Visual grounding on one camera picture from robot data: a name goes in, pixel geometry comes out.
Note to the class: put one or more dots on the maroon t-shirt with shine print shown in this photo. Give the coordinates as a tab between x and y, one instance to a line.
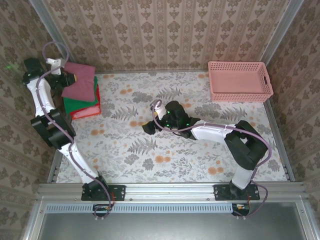
82	85

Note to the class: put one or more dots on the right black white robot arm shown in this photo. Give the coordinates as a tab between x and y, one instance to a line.
245	150

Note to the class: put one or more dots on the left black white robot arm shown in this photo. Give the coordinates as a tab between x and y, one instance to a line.
53	130

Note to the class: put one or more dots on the green folded t-shirt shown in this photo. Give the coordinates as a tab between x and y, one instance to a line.
80	106

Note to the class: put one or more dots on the red folded t-shirt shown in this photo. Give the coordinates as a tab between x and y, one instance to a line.
86	112

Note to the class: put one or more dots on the floral print table cover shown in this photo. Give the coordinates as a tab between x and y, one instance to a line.
175	162

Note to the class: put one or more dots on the pink plastic perforated basket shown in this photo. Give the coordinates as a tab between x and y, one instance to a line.
237	80

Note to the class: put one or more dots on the grey sheet metal panel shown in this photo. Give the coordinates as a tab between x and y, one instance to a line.
162	227

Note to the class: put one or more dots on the aluminium frame post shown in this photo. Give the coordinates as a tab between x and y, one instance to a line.
282	30
55	32

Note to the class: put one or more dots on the aluminium table end rail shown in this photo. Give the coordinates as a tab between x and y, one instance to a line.
150	71

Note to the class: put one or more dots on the aluminium mounting rail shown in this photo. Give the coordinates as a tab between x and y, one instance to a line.
170	191

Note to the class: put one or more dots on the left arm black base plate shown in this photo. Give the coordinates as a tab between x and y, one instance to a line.
120	192

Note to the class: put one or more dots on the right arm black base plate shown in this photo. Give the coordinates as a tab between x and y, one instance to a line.
220	192

